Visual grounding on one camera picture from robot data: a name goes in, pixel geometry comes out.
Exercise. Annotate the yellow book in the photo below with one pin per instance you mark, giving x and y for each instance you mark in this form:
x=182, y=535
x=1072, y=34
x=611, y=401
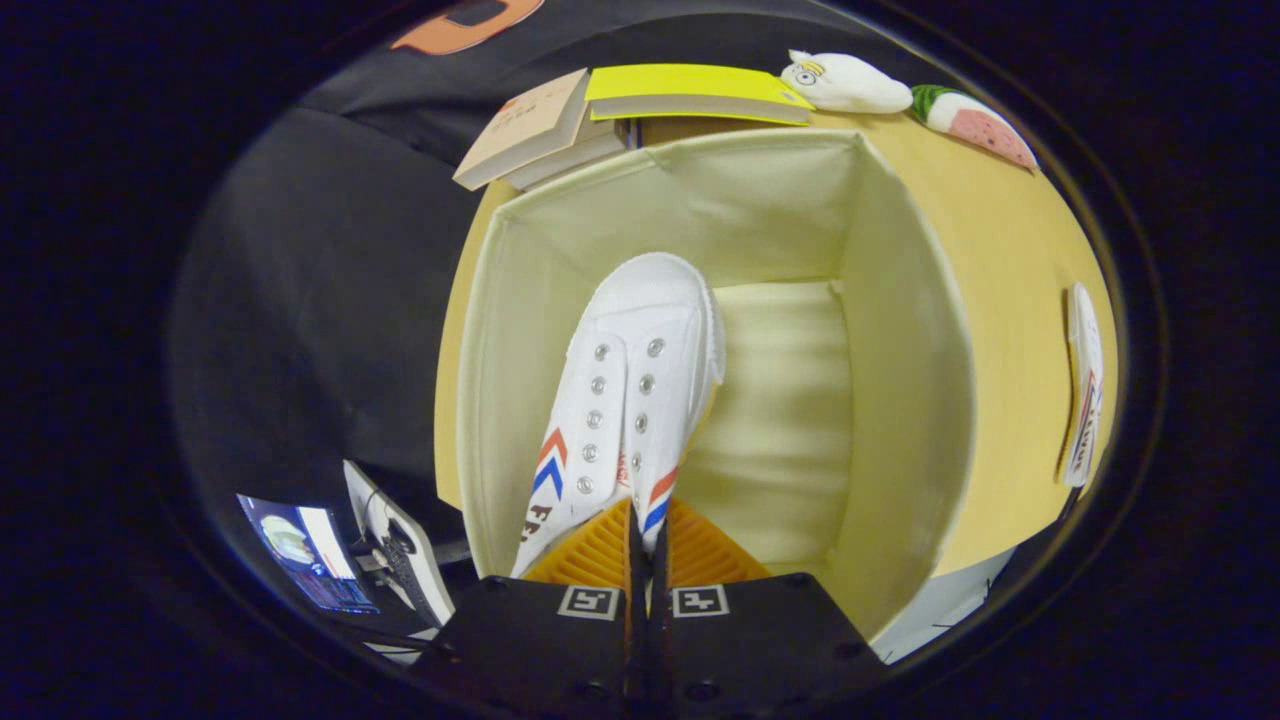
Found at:
x=690, y=85

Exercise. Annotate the cream fabric storage box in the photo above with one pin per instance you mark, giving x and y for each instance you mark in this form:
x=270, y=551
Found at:
x=780, y=200

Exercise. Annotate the white plush toy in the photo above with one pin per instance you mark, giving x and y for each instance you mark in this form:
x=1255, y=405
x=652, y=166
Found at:
x=850, y=85

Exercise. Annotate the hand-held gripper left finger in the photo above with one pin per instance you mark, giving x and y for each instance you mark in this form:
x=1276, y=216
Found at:
x=540, y=650

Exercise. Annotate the watermelon slice plush toy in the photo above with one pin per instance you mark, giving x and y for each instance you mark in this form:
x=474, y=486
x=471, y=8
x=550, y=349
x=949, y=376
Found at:
x=980, y=125

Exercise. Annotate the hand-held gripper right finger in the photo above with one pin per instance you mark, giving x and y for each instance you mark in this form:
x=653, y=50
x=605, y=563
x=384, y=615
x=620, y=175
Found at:
x=760, y=650

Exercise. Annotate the white side table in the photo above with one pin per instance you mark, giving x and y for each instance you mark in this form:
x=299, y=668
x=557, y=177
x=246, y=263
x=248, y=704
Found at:
x=362, y=490

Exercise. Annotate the lit computer screen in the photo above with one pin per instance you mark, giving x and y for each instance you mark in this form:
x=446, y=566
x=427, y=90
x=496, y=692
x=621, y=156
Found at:
x=300, y=550

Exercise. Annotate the black backdrop cloth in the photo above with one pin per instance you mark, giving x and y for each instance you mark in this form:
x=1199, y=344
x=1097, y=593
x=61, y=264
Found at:
x=300, y=300

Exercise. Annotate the pale grey book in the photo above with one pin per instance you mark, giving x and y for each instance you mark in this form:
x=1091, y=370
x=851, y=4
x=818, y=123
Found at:
x=575, y=155

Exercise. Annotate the beige book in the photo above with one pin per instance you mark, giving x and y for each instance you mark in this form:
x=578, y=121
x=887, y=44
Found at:
x=525, y=125

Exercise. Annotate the white canvas shoe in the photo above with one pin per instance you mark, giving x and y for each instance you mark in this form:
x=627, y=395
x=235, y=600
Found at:
x=1083, y=350
x=620, y=340

